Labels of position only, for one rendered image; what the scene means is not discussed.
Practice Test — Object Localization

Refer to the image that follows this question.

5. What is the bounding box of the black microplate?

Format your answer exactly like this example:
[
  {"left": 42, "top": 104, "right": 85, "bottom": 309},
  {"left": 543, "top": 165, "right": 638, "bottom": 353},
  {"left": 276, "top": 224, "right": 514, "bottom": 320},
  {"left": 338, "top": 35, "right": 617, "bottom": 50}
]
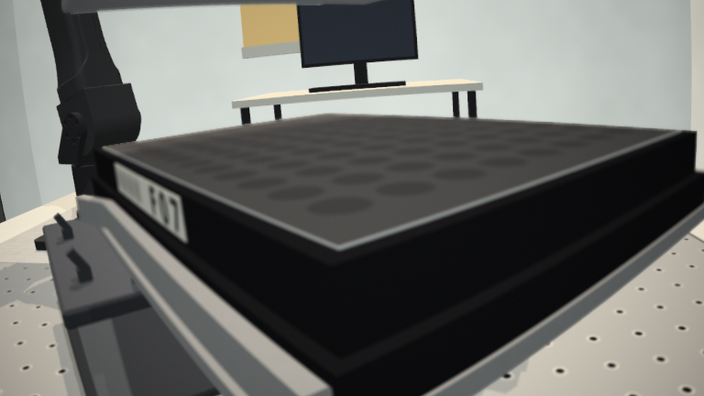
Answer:
[{"left": 92, "top": 113, "right": 704, "bottom": 396}]

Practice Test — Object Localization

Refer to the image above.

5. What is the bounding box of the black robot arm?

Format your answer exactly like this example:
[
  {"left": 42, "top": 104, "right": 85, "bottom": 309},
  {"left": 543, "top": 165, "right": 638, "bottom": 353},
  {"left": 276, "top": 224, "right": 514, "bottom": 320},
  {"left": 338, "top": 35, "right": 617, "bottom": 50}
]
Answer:
[{"left": 40, "top": 0, "right": 141, "bottom": 197}]

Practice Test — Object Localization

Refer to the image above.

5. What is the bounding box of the grey shelf rack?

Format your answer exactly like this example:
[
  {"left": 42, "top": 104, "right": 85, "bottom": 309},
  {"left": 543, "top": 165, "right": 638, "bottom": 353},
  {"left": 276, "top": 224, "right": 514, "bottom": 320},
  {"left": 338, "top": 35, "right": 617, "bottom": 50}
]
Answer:
[{"left": 61, "top": 0, "right": 704, "bottom": 396}]

